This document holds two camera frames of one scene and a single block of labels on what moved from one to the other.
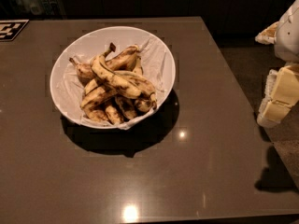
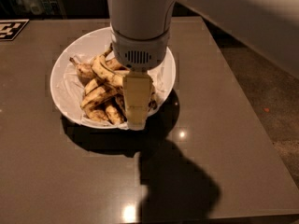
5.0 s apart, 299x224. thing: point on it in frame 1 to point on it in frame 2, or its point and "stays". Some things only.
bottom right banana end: [127, 106] stays
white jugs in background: [31, 2] stays
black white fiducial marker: [10, 28] stays
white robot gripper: [289, 36] to [139, 50]
